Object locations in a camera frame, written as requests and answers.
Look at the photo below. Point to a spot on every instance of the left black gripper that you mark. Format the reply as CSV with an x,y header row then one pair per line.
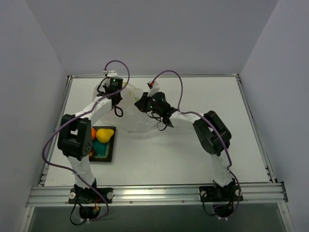
x,y
106,89

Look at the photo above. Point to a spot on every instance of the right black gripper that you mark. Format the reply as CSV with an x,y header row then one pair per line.
x,y
141,103

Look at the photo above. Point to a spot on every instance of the translucent white plastic bag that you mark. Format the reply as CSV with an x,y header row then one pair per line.
x,y
132,120

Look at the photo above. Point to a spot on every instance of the yellow fake pear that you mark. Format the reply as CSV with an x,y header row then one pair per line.
x,y
104,135

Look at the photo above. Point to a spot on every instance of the orange fake persimmon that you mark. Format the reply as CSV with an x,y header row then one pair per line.
x,y
93,133

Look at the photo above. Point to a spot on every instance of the dark brown fake fruit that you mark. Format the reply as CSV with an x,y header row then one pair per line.
x,y
91,153

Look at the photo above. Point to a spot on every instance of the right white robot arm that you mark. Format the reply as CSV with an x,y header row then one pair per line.
x,y
212,133

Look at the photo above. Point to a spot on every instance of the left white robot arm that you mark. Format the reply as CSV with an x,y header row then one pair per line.
x,y
75,135

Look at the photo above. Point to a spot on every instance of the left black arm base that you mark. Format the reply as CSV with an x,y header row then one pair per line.
x,y
88,201

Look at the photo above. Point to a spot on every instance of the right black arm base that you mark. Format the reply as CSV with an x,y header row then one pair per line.
x,y
221,202

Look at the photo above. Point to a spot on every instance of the square teal ceramic plate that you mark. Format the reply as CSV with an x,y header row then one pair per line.
x,y
103,152

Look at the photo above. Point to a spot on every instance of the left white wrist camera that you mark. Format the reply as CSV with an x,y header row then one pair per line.
x,y
109,73

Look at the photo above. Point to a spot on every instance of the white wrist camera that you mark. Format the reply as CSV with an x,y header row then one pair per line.
x,y
153,88
109,73

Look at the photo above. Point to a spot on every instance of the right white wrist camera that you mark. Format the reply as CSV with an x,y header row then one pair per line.
x,y
153,88

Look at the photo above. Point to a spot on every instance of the aluminium front rail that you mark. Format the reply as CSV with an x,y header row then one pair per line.
x,y
159,195

